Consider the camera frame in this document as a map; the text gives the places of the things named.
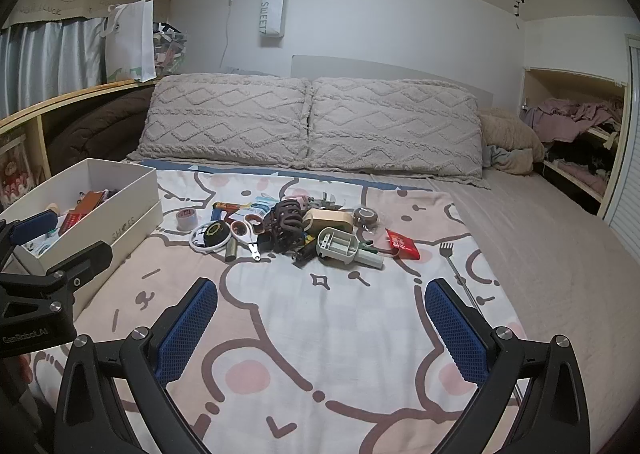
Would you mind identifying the white wall cable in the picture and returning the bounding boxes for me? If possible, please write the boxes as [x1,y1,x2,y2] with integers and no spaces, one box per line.
[220,0,239,76]

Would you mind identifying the beige plush cushion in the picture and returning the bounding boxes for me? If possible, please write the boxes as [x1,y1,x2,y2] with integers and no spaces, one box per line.
[479,108,546,176]

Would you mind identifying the brown leather wallet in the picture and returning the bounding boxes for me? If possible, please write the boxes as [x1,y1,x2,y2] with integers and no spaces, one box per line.
[74,190,109,218]

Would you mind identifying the grey headboard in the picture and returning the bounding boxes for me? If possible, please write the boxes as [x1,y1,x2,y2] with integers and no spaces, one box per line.
[291,54,496,111]

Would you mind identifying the beige textured pillow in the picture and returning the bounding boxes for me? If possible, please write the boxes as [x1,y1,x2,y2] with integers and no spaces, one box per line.
[306,78,492,190]
[126,74,313,169]

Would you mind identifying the black hair claw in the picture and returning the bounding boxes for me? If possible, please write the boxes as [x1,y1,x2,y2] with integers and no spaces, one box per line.
[262,229,313,267]

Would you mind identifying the dark clothes pile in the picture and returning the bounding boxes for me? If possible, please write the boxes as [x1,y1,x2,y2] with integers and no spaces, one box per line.
[542,121,622,201]

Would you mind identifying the brown patterned tape roll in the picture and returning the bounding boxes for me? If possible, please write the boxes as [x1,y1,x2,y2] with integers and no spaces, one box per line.
[352,207,380,228]

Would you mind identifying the grey curtain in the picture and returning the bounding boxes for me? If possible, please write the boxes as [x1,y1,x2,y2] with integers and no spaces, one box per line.
[0,17,108,118]

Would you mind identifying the hanging white paper bag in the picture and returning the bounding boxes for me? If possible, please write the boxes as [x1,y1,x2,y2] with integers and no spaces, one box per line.
[260,0,287,38]

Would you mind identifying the white orange scissors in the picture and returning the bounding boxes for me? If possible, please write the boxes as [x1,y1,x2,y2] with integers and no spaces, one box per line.
[230,214,264,263]

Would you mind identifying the wooden bedside shelf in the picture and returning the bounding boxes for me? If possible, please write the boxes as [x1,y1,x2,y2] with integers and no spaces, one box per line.
[0,77,162,215]

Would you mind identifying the red white plush toy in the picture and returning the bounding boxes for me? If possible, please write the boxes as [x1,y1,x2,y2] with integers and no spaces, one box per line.
[0,133,37,211]

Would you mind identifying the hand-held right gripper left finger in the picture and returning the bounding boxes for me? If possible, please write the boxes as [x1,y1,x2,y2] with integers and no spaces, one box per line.
[52,277,220,454]

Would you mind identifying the red packet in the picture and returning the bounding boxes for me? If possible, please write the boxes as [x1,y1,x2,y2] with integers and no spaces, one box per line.
[384,229,420,260]

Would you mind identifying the white cardboard box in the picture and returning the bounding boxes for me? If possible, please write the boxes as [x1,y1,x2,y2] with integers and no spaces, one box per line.
[0,157,164,312]

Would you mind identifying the brown comforter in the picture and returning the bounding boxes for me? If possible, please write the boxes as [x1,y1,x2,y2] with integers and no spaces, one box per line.
[47,84,156,170]

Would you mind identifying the white tote bag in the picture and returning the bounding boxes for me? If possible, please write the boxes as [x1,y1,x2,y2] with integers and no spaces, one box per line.
[100,0,157,84]

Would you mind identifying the brown hair claw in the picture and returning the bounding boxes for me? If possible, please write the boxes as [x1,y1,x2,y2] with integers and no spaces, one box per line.
[263,199,306,235]

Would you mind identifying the black wall hook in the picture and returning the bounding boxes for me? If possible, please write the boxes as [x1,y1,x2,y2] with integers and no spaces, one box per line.
[509,0,529,31]

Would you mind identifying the grey plastic holder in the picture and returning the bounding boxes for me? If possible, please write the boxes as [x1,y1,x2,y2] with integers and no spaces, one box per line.
[316,227,385,271]

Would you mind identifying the white louvered door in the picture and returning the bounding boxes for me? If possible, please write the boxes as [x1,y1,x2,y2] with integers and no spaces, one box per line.
[602,33,640,266]

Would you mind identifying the wall niche shelf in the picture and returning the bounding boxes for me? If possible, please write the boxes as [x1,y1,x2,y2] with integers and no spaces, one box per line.
[520,67,629,216]

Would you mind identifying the black round tape measure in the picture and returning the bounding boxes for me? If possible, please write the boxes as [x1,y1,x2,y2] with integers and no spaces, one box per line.
[190,223,232,254]

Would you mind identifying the metal back scratcher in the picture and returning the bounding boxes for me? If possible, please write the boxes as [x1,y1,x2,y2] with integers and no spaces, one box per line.
[439,243,531,405]

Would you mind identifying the clear storage bin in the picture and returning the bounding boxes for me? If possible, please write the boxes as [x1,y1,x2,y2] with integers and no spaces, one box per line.
[152,23,191,78]

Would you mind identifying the red label card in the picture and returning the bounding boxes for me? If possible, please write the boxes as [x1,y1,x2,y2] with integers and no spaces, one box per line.
[57,213,84,236]

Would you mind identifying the beige glasses case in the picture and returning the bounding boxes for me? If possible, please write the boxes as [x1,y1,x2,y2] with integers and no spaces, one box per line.
[302,208,356,235]

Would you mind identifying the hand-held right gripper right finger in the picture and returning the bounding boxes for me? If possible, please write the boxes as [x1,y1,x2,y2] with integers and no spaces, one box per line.
[424,278,591,454]

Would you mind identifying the grey metal clip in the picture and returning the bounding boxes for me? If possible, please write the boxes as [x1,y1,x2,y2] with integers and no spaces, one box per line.
[310,191,347,210]

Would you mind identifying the pink clothes pile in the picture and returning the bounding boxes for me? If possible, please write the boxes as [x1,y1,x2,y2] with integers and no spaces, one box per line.
[527,97,624,143]

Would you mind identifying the printed cartoon blanket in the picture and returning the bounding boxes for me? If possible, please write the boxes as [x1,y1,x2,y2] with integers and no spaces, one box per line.
[30,159,531,454]

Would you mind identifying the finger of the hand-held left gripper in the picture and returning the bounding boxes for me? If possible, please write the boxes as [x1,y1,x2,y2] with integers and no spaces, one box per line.
[0,240,114,322]
[0,209,60,276]

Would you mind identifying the taupe bed sheet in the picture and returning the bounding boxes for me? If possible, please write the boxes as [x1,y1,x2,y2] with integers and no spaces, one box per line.
[75,154,640,454]

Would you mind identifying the blue grey cloth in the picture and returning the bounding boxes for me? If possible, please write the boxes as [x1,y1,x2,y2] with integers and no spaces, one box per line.
[482,144,533,170]

